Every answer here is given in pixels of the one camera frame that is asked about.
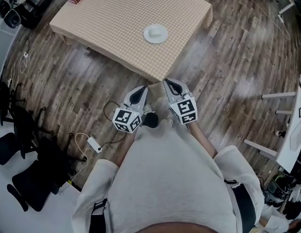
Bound thin pale floor cable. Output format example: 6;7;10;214
234;0;291;40

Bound black cabinet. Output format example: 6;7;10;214
19;0;53;30

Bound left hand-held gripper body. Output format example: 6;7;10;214
112;102;144;133

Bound tangled white cables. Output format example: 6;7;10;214
9;51;31;87

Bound cluttered equipment pile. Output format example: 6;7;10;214
259;171;301;233

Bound white power cable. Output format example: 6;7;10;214
67;132;89;183

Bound person's right forearm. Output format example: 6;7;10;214
188;122;218;159

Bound white power strip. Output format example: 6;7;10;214
87;136;103;154

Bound black harness strap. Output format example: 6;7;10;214
91;198;109;233
224;178;258;229

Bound checkered beige tablecloth table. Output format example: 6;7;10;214
49;0;214;83

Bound person's black trouser leg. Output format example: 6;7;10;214
142;112;160;129

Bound white round plate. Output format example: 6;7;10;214
143;24;169;45

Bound person's grey sweatshirt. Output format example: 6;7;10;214
72;124;266;233

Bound black office chair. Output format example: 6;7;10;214
0;81;53;160
0;132;23;166
6;136;77;213

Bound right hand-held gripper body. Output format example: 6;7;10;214
168;94;199;126

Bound white oval device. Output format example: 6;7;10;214
0;0;22;29

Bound person's left forearm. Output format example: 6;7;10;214
114;132;138;167

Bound black power cable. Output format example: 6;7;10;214
103;100;132;150

